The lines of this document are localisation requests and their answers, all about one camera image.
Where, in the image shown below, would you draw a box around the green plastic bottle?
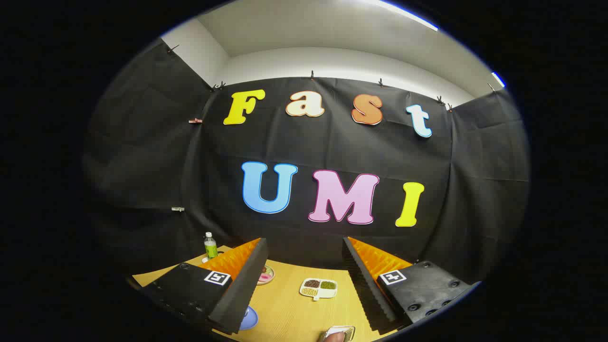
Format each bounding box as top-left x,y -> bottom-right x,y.
204,232 -> 219,260

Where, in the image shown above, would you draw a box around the black backdrop cloth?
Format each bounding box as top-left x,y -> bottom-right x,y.
83,40 -> 530,285

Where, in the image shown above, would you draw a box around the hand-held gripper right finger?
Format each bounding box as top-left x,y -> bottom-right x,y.
342,237 -> 478,332

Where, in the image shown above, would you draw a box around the white toaster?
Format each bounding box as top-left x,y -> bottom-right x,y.
323,325 -> 356,342

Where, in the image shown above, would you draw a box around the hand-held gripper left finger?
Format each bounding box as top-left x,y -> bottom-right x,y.
142,237 -> 269,334

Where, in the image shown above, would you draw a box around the white divided tray with beans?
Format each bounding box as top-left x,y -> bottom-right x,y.
299,278 -> 338,301

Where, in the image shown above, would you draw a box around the blue plate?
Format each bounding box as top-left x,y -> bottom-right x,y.
239,306 -> 258,331

